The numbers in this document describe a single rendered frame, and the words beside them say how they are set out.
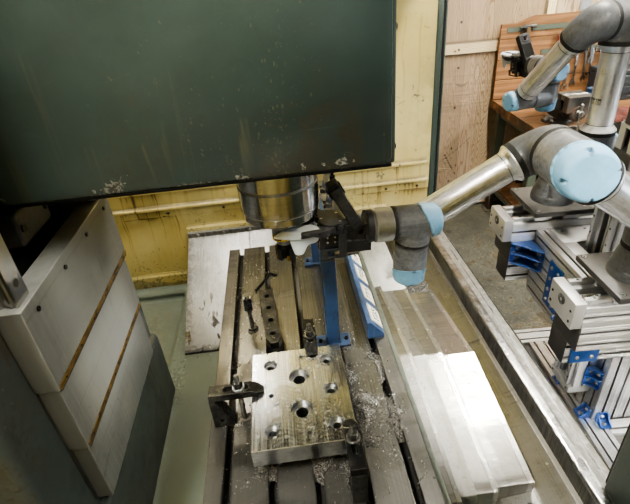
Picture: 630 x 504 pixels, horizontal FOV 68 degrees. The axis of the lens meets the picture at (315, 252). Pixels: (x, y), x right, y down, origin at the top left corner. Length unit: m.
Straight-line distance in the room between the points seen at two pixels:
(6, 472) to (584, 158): 1.17
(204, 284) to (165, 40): 1.38
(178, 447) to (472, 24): 3.23
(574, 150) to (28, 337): 1.05
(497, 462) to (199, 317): 1.17
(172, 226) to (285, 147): 1.42
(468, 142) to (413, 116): 2.00
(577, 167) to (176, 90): 0.76
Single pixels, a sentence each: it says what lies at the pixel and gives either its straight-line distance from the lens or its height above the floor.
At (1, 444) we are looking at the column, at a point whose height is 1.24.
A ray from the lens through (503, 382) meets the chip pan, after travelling 1.65.
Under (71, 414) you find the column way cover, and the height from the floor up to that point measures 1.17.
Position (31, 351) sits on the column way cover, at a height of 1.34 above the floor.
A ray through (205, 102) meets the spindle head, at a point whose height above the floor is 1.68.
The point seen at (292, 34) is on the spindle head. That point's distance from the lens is 0.74.
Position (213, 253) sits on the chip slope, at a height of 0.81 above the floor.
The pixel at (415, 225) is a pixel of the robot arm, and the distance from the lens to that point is 1.01.
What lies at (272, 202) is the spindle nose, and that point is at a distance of 0.86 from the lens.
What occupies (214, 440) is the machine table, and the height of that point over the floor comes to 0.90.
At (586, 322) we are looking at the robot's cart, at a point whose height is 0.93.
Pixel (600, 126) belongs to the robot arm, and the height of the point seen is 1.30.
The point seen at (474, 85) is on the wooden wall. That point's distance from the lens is 3.88.
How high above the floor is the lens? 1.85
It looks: 32 degrees down
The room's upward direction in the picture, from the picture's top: 5 degrees counter-clockwise
